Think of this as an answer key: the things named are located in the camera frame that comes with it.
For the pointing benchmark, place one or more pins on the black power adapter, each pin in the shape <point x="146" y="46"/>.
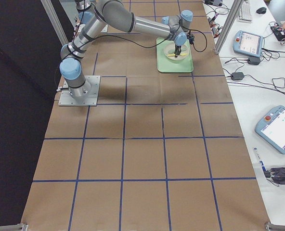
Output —
<point x="236" y="76"/>
<point x="253" y="60"/>

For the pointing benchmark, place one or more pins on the far teach pendant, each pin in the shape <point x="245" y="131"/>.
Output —
<point x="247" y="44"/>

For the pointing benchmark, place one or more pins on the yellow plastic fork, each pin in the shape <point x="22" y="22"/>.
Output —
<point x="181" y="54"/>

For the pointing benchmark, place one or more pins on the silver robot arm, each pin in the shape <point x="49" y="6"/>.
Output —
<point x="113" y="13"/>
<point x="85" y="10"/>

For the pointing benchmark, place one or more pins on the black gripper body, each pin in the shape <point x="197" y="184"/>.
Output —
<point x="177" y="47"/>

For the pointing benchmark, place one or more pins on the dark folded cloth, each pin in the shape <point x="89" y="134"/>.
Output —
<point x="276" y="175"/>

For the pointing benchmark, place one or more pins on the aluminium frame post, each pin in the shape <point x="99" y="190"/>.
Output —
<point x="227" y="25"/>

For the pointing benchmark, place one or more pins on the white keyboard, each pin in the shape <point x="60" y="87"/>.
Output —
<point x="244" y="14"/>

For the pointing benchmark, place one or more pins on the white round plate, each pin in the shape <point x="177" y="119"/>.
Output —
<point x="171" y="46"/>

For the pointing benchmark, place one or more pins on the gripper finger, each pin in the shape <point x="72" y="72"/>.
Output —
<point x="176" y="53"/>

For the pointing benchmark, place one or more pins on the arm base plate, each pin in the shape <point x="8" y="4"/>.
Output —
<point x="86" y="95"/>
<point x="105" y="29"/>

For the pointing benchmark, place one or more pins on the teach pendant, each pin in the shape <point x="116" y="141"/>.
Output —
<point x="272" y="128"/>
<point x="247" y="44"/>

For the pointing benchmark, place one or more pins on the black computer mouse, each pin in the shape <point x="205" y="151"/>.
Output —
<point x="261" y="10"/>

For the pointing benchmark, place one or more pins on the light green tray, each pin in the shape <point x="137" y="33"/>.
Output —
<point x="166" y="65"/>

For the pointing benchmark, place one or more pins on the near teach pendant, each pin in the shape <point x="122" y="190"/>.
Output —
<point x="272" y="128"/>

